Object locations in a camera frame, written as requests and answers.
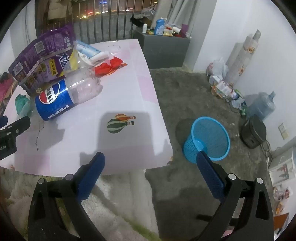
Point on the blue detergent bottle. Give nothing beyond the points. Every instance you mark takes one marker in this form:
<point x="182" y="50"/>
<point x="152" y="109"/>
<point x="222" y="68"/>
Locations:
<point x="159" y="27"/>

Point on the clear plastic bag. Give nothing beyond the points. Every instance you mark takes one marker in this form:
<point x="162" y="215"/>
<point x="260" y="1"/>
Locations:
<point x="149" y="12"/>

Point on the yellow snack wrapper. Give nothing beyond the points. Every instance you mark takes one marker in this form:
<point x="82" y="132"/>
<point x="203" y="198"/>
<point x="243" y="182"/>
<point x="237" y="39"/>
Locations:
<point x="74" y="58"/>

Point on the white fluffy rug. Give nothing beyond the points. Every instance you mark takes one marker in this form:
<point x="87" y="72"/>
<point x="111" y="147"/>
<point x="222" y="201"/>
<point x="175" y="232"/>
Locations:
<point x="120" y="204"/>

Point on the grey roll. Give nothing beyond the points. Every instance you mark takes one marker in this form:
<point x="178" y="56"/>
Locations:
<point x="238" y="49"/>

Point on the blue white tissue pack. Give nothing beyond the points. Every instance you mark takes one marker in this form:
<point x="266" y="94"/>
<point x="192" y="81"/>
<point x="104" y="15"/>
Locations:
<point x="89" y="49"/>

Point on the empty blue water jug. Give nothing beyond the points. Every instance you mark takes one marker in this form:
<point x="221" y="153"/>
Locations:
<point x="263" y="106"/>

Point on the clear bottle with blue label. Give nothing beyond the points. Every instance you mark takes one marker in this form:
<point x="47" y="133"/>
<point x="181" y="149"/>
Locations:
<point x="53" y="102"/>

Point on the small white bottle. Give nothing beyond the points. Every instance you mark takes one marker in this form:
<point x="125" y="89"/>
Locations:
<point x="145" y="29"/>

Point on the yellow packet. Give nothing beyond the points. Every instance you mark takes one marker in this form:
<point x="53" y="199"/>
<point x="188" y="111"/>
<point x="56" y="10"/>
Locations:
<point x="168" y="33"/>

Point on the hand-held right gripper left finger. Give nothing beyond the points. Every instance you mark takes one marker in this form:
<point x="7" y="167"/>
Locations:
<point x="91" y="176"/>

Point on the metal railing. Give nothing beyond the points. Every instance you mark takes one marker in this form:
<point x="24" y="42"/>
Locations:
<point x="104" y="25"/>

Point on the grey cabinet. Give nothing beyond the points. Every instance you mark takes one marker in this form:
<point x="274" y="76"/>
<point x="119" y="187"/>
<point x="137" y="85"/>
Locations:
<point x="161" y="51"/>

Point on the grey curtain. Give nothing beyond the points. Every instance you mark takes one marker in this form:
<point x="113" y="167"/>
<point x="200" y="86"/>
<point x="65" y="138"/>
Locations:
<point x="185" y="11"/>

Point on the red wrapper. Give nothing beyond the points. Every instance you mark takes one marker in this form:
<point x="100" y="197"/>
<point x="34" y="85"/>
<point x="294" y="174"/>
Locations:
<point x="111" y="66"/>

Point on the purple carton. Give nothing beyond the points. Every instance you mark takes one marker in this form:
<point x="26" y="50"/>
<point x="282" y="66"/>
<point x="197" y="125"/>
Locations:
<point x="185" y="30"/>

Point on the black rice cooker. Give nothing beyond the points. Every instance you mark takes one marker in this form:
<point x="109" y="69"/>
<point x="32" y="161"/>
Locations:
<point x="252" y="132"/>

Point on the black bag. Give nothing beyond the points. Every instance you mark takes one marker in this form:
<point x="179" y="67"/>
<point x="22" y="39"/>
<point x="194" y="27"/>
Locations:
<point x="140" y="22"/>

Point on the wall socket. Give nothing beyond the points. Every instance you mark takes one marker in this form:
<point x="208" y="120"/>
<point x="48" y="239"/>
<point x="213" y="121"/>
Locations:
<point x="283" y="131"/>

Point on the purple snack bag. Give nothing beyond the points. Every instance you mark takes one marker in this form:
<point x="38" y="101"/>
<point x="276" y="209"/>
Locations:
<point x="41" y="58"/>

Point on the hanging beige coat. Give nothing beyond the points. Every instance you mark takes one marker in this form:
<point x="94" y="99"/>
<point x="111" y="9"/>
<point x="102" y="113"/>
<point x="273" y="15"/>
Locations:
<point x="57" y="11"/>

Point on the white plastic bag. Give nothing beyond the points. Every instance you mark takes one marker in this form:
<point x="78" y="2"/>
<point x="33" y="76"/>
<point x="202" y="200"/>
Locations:
<point x="218" y="67"/>

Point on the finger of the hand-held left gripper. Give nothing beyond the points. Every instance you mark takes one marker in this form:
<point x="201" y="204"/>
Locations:
<point x="19" y="126"/>
<point x="3" y="122"/>

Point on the white water dispenser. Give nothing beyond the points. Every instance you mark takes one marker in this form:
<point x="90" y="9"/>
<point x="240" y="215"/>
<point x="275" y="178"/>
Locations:
<point x="282" y="166"/>

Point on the pink cloth pile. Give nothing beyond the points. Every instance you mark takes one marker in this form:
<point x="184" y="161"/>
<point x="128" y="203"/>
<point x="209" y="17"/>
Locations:
<point x="5" y="88"/>

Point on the white wrapper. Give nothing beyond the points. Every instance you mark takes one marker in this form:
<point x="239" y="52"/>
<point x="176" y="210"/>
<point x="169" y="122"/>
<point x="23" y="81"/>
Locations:
<point x="101" y="56"/>

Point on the green bottles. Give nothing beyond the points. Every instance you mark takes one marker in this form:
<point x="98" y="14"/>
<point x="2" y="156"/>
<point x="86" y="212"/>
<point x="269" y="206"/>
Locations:
<point x="243" y="111"/>

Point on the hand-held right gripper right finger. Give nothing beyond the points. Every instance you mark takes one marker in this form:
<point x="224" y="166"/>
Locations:
<point x="211" y="176"/>

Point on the pile of snack packets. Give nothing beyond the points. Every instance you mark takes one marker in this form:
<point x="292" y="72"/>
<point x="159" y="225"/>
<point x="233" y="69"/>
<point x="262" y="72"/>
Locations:
<point x="282" y="198"/>

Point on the blue plastic waste basket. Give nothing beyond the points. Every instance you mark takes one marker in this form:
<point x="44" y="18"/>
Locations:
<point x="208" y="134"/>

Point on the teal crumpled cloth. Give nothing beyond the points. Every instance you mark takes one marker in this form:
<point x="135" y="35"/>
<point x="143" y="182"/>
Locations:
<point x="22" y="104"/>

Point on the white carton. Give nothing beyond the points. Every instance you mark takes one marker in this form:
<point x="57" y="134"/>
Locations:
<point x="215" y="80"/>

